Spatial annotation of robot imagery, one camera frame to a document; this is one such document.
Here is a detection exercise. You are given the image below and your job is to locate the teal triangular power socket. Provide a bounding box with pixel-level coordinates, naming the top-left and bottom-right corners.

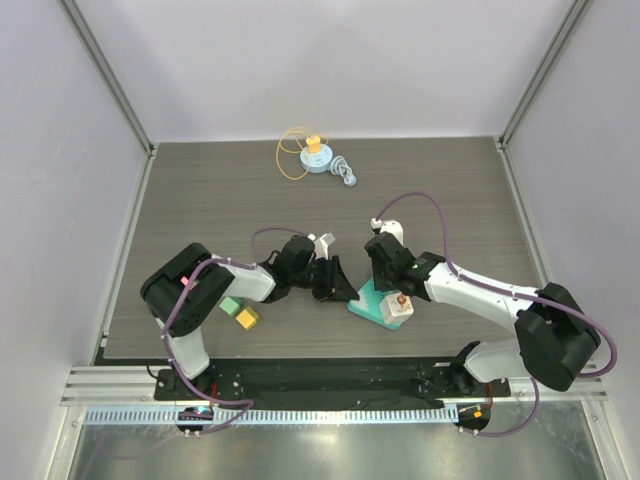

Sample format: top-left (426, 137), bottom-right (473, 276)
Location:
top-left (347, 278), bottom-right (401, 331)

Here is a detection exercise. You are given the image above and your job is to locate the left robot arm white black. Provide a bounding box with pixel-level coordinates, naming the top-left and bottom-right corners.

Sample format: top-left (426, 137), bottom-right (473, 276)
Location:
top-left (140, 234), bottom-right (359, 400)

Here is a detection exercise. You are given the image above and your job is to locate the green cube plug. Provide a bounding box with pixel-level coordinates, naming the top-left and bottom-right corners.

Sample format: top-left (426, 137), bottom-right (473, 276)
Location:
top-left (219, 297), bottom-right (243, 318)

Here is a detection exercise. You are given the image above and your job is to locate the white cube plug with sticker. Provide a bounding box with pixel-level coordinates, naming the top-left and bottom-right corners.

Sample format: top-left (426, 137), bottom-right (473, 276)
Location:
top-left (379, 292), bottom-right (414, 327)

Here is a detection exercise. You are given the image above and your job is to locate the yellow charging cable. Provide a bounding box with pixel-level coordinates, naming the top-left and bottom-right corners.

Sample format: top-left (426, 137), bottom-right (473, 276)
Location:
top-left (275, 125), bottom-right (331, 181)

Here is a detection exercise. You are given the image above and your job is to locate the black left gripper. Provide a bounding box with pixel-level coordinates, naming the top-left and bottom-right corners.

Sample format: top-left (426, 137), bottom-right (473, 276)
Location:
top-left (289, 255), bottom-right (358, 301)

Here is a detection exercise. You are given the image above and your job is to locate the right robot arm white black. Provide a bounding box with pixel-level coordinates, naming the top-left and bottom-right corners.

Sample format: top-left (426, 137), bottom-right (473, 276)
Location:
top-left (364, 232), bottom-right (601, 396)

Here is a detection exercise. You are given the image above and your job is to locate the slotted cable duct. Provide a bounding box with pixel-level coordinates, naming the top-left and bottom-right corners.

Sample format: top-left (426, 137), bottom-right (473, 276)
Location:
top-left (83, 404), bottom-right (459, 428)

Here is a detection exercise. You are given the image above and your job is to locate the aluminium frame rail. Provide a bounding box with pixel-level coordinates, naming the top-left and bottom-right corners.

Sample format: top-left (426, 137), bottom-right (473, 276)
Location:
top-left (58, 0), bottom-right (154, 156)

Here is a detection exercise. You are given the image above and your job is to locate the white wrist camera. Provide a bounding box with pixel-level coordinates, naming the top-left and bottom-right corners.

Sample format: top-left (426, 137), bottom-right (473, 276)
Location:
top-left (370, 218), bottom-right (404, 245)
top-left (307, 232), bottom-right (335, 259)

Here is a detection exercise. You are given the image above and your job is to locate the round light blue power strip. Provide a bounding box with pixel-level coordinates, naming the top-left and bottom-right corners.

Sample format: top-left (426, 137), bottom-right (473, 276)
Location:
top-left (299, 144), bottom-right (334, 174)

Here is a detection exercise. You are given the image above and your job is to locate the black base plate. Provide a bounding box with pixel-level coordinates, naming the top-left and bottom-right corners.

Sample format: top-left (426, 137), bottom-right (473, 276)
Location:
top-left (154, 357), bottom-right (510, 402)

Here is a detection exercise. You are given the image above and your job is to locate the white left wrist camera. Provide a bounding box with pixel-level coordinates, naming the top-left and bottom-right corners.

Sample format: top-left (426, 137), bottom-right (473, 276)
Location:
top-left (307, 232), bottom-right (335, 259)

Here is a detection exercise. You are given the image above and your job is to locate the yellow cube plug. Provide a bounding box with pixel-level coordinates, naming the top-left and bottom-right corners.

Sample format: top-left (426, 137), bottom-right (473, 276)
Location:
top-left (235, 306), bottom-right (260, 331)

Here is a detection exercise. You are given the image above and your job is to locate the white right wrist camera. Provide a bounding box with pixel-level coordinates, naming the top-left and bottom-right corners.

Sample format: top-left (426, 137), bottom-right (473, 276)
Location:
top-left (370, 218), bottom-right (404, 245)

